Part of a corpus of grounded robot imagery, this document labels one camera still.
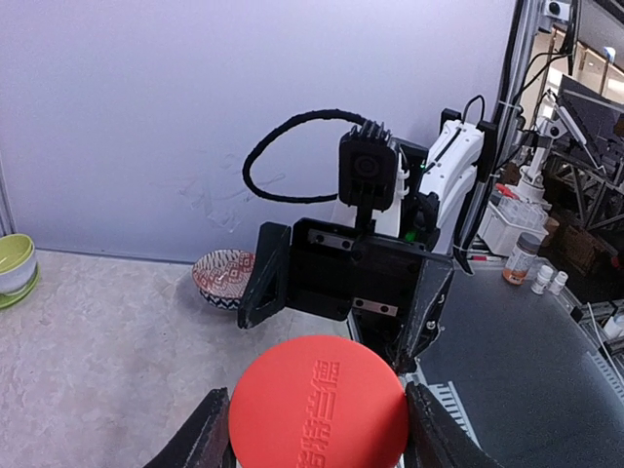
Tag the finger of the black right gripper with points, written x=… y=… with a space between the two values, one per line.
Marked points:
x=422 y=325
x=266 y=291

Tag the lime green bowl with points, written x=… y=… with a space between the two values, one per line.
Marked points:
x=15 y=249

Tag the white plastic storage bin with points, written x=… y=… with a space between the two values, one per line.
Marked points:
x=506 y=219

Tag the right aluminium frame post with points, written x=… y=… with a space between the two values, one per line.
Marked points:
x=529 y=17

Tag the brown supplement bottle grey lid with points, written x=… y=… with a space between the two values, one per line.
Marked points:
x=521 y=258

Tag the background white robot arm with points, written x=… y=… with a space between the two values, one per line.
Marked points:
x=530 y=188

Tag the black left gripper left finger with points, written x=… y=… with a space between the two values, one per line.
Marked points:
x=202 y=440

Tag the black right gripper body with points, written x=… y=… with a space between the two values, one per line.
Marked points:
x=337 y=272

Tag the orange bottle lid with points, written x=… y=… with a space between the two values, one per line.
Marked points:
x=318 y=401

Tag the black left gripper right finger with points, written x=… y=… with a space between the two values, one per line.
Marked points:
x=435 y=438

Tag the green plate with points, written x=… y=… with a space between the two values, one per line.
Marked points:
x=8 y=300

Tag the white bowl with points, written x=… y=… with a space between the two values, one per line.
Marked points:
x=15 y=279

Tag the small white bottle background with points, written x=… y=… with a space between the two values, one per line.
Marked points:
x=542 y=279

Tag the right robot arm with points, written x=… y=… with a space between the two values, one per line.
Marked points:
x=440 y=178

